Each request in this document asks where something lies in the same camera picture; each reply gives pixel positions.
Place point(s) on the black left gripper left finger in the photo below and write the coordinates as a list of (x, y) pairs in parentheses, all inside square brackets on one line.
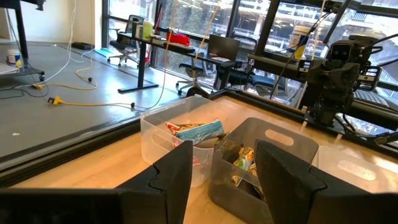
[(161, 193)]

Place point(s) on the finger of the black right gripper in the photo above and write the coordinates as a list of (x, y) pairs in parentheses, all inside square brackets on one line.
[(321, 84), (346, 84)]

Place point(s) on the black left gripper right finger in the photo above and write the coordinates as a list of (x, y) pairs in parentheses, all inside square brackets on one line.
[(292, 193)]

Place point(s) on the blue granola bar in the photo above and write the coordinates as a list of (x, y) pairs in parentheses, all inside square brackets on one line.
[(202, 132)]

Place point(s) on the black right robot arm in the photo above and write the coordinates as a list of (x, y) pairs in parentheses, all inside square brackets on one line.
[(323, 109)]

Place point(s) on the white canister blue yellow label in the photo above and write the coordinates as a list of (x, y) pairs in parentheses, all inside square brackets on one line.
[(299, 40)]

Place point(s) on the clear plastic bin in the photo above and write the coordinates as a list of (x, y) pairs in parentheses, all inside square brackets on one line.
[(326, 155), (155, 140)]

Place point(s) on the black rig crossbeam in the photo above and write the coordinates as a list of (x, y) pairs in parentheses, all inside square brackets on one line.
[(273, 65)]

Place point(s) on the blue seat office chair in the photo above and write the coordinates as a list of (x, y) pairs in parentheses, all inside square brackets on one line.
[(264, 81)]

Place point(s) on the dark grey plastic bin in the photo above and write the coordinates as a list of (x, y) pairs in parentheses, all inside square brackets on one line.
[(224, 199)]

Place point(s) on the black laptop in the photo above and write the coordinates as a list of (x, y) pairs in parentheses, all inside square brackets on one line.
[(223, 46)]

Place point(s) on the black office chair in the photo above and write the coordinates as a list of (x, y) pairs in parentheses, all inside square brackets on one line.
[(189, 67)]

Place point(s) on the black standing desk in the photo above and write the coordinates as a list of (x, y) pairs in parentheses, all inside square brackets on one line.
[(141, 62)]

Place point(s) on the red box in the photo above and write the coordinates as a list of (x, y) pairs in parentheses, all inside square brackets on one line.
[(178, 39)]

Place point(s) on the grey office chair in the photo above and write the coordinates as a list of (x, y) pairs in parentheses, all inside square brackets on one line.
[(119, 46)]

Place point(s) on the light green bottle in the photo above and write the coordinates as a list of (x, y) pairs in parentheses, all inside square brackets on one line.
[(147, 31)]

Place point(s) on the black power strip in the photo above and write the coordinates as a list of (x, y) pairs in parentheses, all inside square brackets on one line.
[(82, 46)]

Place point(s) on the white jar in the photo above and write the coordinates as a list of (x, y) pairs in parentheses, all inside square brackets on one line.
[(14, 59)]

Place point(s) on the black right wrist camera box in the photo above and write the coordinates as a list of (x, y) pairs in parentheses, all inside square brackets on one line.
[(341, 51)]

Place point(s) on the black table edge frame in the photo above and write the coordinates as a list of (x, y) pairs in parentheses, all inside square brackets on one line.
[(62, 154)]

